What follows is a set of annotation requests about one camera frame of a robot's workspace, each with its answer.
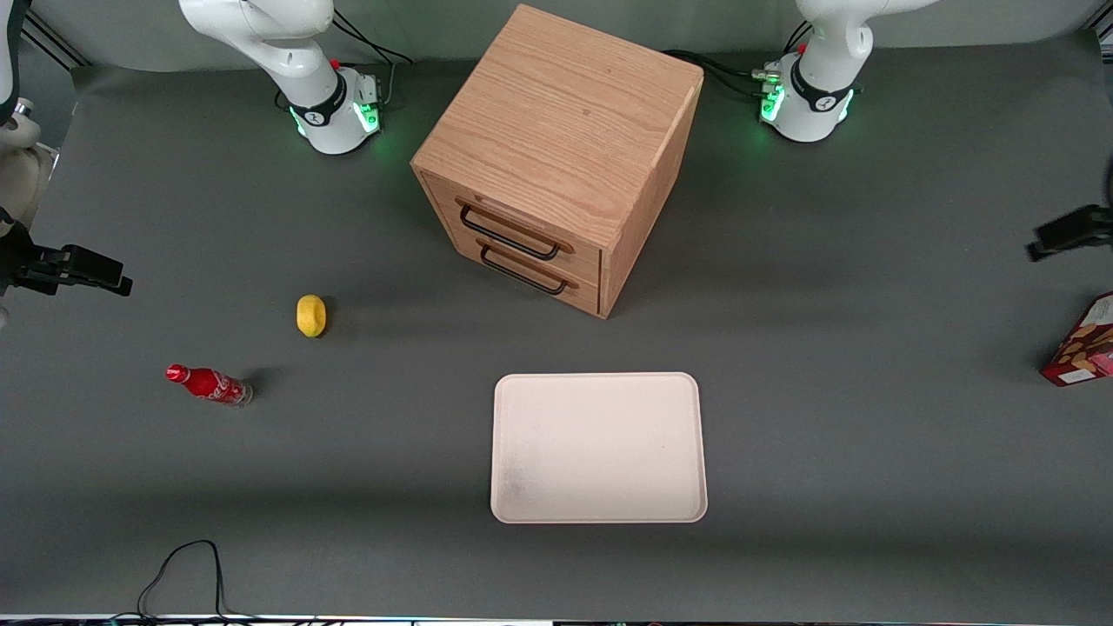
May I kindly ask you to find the thin black looped cable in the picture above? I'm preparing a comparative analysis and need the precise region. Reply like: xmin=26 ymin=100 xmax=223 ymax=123
xmin=109 ymin=539 xmax=318 ymax=623

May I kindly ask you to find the red tartan cookie box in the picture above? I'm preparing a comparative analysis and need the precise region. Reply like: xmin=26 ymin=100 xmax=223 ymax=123
xmin=1040 ymin=293 xmax=1113 ymax=388

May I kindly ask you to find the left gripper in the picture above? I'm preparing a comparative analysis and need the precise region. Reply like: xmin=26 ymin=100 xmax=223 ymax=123
xmin=1025 ymin=155 xmax=1113 ymax=263

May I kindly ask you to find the black left arm base cable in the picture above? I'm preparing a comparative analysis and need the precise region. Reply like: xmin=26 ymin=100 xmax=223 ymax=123
xmin=665 ymin=50 xmax=783 ymax=98

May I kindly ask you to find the red cola bottle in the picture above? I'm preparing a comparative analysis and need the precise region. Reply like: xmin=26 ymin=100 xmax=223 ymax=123
xmin=165 ymin=363 xmax=254 ymax=408

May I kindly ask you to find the black wire drawer handle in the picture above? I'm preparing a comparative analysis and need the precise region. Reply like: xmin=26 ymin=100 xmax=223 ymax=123
xmin=478 ymin=245 xmax=570 ymax=296
xmin=458 ymin=203 xmax=563 ymax=262

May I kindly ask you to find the white rectangular tray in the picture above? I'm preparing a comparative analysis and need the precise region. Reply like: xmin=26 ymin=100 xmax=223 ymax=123
xmin=490 ymin=372 xmax=709 ymax=525

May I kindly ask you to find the wooden cabinet drawer front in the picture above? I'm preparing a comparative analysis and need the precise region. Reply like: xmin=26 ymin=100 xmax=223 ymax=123
xmin=452 ymin=228 xmax=603 ymax=317
xmin=422 ymin=172 xmax=603 ymax=279

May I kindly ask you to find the yellow lemon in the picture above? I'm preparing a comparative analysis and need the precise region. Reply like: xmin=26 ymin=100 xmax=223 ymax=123
xmin=296 ymin=294 xmax=328 ymax=338

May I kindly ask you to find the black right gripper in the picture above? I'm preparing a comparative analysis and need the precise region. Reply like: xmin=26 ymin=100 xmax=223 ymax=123
xmin=0 ymin=209 xmax=134 ymax=297

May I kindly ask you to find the wooden drawer cabinet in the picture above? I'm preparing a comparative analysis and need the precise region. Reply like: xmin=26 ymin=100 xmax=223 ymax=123
xmin=410 ymin=3 xmax=705 ymax=320

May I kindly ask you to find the black arm base cable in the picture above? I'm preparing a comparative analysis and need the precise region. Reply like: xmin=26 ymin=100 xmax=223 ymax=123
xmin=333 ymin=9 xmax=414 ymax=110
xmin=665 ymin=50 xmax=783 ymax=98

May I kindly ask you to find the black right arm base cable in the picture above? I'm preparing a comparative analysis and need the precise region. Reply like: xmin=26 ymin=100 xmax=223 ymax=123
xmin=333 ymin=9 xmax=414 ymax=110

